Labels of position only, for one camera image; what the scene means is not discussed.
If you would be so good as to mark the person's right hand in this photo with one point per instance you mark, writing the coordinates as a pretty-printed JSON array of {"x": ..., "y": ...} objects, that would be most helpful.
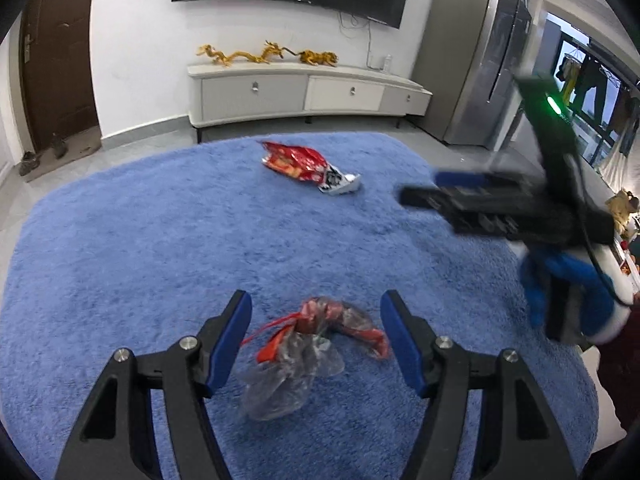
[{"x": 600, "y": 300}]

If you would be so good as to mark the white television cabinet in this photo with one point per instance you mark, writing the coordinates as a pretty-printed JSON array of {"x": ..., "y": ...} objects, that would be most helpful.
[{"x": 280, "y": 95}]

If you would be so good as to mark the short golden dragon ornament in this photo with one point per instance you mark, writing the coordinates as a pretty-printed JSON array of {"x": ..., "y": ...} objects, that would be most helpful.
[{"x": 320, "y": 58}]

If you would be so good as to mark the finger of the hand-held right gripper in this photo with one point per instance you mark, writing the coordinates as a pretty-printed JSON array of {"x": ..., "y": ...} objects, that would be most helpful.
[
  {"x": 457, "y": 178},
  {"x": 450, "y": 199}
]

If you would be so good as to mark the grey brown tall cabinet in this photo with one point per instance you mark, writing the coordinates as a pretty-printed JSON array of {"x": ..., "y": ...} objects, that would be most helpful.
[{"x": 440, "y": 60}]

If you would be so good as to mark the blue plush blanket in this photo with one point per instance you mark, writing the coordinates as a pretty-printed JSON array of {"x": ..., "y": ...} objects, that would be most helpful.
[{"x": 150, "y": 260}]

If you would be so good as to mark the brown wooden door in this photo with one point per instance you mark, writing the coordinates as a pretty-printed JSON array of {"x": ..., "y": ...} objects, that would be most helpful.
[{"x": 60, "y": 60}]

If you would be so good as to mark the brown doormat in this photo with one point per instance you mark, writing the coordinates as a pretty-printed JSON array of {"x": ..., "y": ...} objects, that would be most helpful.
[{"x": 80, "y": 147}]

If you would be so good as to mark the small white device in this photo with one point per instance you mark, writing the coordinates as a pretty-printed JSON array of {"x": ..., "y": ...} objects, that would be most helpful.
[{"x": 386, "y": 62}]

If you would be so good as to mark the brown shoe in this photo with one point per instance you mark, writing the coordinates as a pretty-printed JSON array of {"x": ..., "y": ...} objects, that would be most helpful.
[
  {"x": 30, "y": 164},
  {"x": 60, "y": 146}
]

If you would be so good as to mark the red clear plastic wrapper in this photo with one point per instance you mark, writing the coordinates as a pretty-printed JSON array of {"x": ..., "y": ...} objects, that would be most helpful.
[{"x": 360, "y": 335}]

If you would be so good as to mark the window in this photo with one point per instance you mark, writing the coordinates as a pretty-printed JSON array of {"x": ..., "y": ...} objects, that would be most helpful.
[{"x": 575, "y": 35}]

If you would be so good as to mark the long golden dragon ornament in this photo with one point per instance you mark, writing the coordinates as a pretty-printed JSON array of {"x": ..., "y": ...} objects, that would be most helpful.
[{"x": 245, "y": 56}]

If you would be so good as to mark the clear plastic bag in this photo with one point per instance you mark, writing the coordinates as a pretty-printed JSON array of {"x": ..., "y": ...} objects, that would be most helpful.
[{"x": 280, "y": 385}]

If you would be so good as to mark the red chip bag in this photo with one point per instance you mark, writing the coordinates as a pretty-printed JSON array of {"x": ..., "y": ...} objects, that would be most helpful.
[{"x": 295, "y": 162}]

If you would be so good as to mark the grey refrigerator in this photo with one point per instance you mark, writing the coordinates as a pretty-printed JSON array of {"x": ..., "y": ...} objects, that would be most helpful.
[{"x": 505, "y": 60}]

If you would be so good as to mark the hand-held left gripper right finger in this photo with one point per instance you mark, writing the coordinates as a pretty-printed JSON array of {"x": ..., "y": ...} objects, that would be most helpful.
[{"x": 400, "y": 347}]

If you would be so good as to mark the yellow plush toy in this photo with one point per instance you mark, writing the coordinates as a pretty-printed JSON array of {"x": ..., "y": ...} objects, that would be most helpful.
[{"x": 622, "y": 205}]

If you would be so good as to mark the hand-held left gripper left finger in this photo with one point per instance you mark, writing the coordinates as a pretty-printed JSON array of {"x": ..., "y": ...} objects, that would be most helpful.
[{"x": 230, "y": 347}]

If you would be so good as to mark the hanging clothes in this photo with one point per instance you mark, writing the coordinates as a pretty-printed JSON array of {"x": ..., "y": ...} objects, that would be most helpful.
[{"x": 595, "y": 85}]

